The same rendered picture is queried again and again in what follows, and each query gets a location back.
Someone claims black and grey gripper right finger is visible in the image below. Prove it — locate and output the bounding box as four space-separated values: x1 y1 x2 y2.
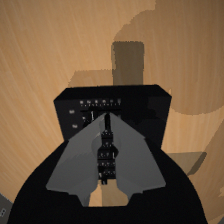
108 113 208 224

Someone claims black lighting desk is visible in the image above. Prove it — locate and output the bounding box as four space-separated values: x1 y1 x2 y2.
53 85 172 185

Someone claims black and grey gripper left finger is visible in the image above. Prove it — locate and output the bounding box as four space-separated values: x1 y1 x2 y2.
7 113 108 224

